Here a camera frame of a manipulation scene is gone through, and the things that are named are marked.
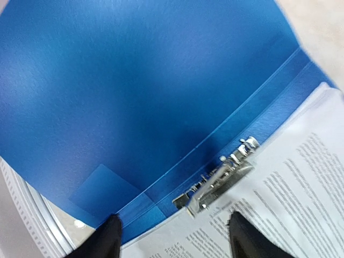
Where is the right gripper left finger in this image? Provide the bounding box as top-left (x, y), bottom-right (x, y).
top-left (66, 214), bottom-right (123, 258)

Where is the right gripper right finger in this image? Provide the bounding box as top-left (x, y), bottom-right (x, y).
top-left (227, 211), bottom-right (293, 258)

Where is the printed paper sheet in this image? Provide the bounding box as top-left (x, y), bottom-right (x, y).
top-left (121, 83), bottom-right (343, 257)

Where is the metal folder clip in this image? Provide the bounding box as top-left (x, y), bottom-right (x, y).
top-left (173, 137), bottom-right (260, 217)

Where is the blue plastic folder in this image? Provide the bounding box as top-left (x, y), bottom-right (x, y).
top-left (1, 1), bottom-right (329, 242)

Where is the aluminium front rail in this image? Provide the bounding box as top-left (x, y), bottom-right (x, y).
top-left (1, 159), bottom-right (76, 257)

